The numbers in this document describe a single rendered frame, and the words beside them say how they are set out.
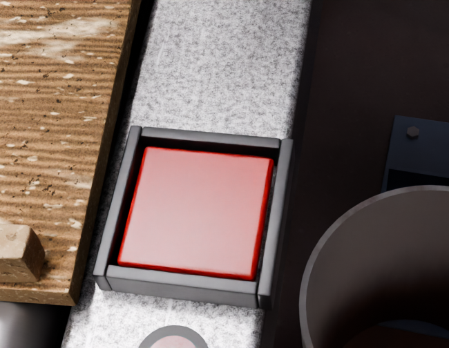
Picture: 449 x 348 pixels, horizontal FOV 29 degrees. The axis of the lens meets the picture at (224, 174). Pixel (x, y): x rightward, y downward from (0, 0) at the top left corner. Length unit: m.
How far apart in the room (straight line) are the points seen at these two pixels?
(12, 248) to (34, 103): 0.09
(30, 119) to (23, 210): 0.05
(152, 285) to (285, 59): 0.14
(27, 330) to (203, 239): 0.08
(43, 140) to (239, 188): 0.09
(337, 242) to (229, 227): 0.66
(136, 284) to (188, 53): 0.13
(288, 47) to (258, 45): 0.02
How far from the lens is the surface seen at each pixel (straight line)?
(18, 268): 0.36
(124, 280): 0.37
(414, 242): 1.13
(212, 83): 0.43
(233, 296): 0.36
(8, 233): 0.35
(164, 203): 0.38
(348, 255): 1.08
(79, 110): 0.41
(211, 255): 0.37
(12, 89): 0.42
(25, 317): 0.39
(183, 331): 0.37
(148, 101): 0.43
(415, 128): 1.49
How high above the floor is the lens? 1.26
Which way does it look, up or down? 59 degrees down
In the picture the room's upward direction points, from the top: 11 degrees counter-clockwise
